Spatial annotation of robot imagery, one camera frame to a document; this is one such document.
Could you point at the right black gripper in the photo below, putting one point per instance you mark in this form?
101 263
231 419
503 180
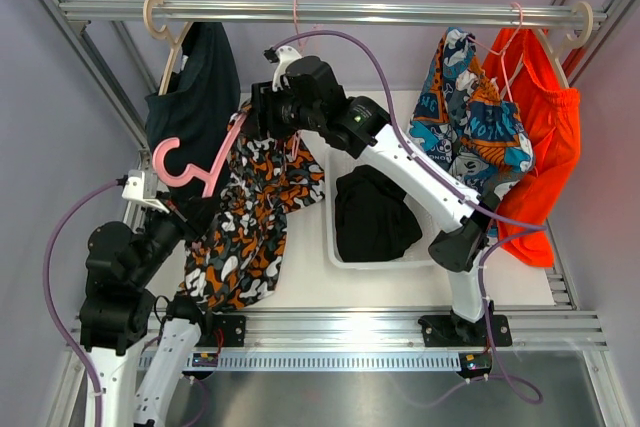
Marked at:
264 100

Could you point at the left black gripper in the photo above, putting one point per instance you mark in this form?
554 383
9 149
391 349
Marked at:
191 228

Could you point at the thin pink wire hanger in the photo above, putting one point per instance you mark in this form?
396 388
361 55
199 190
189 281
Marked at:
301 45

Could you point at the thick pink plastic hanger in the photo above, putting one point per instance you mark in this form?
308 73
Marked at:
191 171

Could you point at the orange black camouflage shorts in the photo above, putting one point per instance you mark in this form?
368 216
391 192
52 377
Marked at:
239 262

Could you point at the dark navy sport shorts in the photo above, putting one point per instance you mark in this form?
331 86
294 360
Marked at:
200 101

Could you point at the beige wooden hanger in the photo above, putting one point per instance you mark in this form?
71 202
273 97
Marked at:
569 42
163 33

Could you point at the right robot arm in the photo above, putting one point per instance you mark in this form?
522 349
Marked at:
304 95

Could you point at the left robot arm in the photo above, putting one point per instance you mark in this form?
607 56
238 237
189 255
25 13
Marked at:
115 313

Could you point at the blue orange patterned shorts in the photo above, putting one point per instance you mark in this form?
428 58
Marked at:
463 123

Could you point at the thin pink hanger right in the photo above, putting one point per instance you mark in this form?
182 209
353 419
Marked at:
502 52

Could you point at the bright orange shorts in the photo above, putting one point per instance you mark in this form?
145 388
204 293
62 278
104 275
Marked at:
550 115

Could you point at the white perforated plastic basket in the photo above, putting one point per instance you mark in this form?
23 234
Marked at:
338 164

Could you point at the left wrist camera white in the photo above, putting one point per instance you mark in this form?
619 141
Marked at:
141 188

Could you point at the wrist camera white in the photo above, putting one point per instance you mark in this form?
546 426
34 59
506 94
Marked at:
281 57
141 188

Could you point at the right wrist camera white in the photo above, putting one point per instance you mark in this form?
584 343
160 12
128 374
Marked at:
281 57

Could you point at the aluminium hanging rail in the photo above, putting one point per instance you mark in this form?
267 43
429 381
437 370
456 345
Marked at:
336 12

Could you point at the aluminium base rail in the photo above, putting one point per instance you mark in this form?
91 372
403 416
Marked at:
288 341

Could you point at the left aluminium frame post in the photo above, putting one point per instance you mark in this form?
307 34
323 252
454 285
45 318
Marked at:
75 33

